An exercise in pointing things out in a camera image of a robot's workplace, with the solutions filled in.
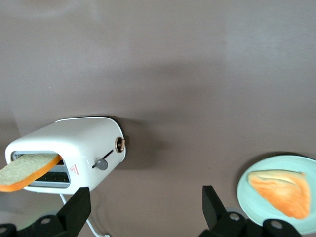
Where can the bread slice with orange crust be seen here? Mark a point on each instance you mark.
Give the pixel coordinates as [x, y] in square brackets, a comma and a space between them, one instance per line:
[27, 168]

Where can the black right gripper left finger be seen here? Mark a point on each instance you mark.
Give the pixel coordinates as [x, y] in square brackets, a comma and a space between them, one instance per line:
[64, 217]

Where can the white two-slot toaster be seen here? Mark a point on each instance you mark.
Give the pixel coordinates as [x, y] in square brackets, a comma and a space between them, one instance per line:
[74, 143]

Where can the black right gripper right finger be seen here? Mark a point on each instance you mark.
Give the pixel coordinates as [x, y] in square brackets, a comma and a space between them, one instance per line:
[222, 222]

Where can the pale green round plate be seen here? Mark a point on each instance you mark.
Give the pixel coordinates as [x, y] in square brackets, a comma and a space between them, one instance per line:
[274, 163]

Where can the orange triangular pastry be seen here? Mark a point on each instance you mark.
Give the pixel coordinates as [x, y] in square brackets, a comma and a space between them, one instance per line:
[284, 190]

